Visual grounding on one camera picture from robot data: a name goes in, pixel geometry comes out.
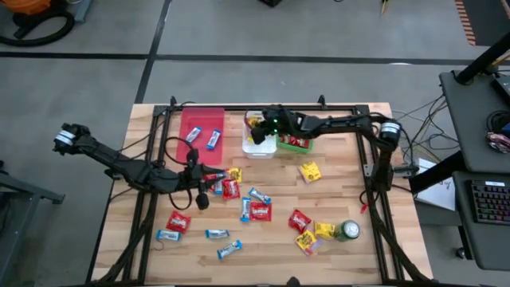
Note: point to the grey vacuum part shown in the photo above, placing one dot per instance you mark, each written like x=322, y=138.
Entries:
x=83, y=10

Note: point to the pink plastic bin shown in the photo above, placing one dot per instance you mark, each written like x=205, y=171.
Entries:
x=209, y=119

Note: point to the black desk device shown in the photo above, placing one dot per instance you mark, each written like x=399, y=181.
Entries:
x=503, y=89

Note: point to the grey keyboard desk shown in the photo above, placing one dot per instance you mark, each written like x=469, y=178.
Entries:
x=490, y=247

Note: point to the black metal pole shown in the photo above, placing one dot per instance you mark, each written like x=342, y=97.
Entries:
x=484, y=60

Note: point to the red Skittles pack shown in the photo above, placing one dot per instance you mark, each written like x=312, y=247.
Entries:
x=299, y=221
x=211, y=178
x=231, y=189
x=287, y=140
x=261, y=211
x=178, y=222
x=303, y=142

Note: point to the yellow stick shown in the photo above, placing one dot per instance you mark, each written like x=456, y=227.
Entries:
x=384, y=7

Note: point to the white box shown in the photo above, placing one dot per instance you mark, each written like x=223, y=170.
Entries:
x=440, y=195

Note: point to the white blue Hershey's bar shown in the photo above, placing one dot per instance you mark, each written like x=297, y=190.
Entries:
x=193, y=134
x=217, y=234
x=260, y=195
x=229, y=250
x=168, y=235
x=218, y=188
x=214, y=139
x=245, y=209

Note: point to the black frame clamp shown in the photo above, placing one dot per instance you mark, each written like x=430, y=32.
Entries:
x=172, y=101
x=322, y=101

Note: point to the black mat orange stripe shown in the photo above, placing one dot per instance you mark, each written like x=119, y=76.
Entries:
x=490, y=20

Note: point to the person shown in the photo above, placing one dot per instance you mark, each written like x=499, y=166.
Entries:
x=293, y=282

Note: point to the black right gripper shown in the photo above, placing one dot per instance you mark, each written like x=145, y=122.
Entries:
x=279, y=121

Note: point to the green drink can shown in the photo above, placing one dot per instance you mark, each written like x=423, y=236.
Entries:
x=347, y=230

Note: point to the yellow Sour Patch pack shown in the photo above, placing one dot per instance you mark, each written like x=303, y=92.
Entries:
x=249, y=138
x=324, y=230
x=236, y=174
x=310, y=172
x=252, y=121
x=305, y=241

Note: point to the pink wrapper bundle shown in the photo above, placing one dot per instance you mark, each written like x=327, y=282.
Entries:
x=498, y=142

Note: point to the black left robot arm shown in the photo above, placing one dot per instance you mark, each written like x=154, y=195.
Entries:
x=119, y=163

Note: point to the black caster wheel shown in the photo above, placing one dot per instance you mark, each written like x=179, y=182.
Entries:
x=461, y=253

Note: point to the grey metal cart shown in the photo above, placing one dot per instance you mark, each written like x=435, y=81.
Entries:
x=24, y=186

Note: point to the white plastic bin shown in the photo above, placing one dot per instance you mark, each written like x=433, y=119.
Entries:
x=259, y=151

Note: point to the black aluminium table frame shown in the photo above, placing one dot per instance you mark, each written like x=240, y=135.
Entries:
x=235, y=107

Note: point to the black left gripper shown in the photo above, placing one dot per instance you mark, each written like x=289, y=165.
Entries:
x=196, y=177

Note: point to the orange shop vacuum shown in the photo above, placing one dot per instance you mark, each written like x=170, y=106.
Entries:
x=30, y=6

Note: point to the grey desk top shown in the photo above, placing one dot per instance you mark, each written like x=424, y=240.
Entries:
x=470, y=119

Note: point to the black floor box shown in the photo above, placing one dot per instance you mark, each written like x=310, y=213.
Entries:
x=271, y=2

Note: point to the black backlit keyboard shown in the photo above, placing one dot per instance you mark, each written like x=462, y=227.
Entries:
x=492, y=201

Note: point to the green plastic mesh basket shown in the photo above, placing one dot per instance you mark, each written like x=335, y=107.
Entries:
x=295, y=150

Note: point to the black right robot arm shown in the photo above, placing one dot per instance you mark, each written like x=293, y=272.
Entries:
x=338, y=121

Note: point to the black desk leg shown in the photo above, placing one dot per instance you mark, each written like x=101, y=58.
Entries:
x=438, y=172

